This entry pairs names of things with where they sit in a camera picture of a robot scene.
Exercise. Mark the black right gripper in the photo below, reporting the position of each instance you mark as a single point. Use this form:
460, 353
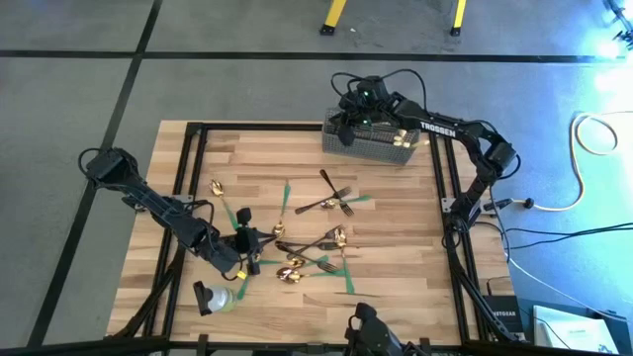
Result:
348, 133

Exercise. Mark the yellow step ladder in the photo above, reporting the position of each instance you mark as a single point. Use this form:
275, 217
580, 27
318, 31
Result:
335, 12

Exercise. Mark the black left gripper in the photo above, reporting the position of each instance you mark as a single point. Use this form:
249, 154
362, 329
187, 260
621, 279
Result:
245, 242

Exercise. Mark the clear bottle black sprayer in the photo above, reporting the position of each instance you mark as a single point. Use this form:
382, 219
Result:
217, 299

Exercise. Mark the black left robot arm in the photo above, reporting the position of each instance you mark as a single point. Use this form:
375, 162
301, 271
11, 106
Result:
148, 203

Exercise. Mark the pile of gold spoons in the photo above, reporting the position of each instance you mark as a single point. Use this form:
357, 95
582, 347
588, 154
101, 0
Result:
289, 277

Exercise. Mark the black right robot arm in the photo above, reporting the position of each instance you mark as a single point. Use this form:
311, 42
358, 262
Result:
445, 129

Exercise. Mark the black stand legs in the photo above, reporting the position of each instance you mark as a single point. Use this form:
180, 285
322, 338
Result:
620, 20

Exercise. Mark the black metal rig frame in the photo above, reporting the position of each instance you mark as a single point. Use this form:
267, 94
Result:
247, 126

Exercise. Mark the black network switch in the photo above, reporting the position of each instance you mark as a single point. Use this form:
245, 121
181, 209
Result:
503, 314

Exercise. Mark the white paper box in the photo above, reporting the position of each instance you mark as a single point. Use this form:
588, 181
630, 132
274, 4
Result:
569, 331

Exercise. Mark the grey plastic cutlery basket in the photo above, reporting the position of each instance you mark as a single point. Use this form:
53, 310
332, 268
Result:
376, 148

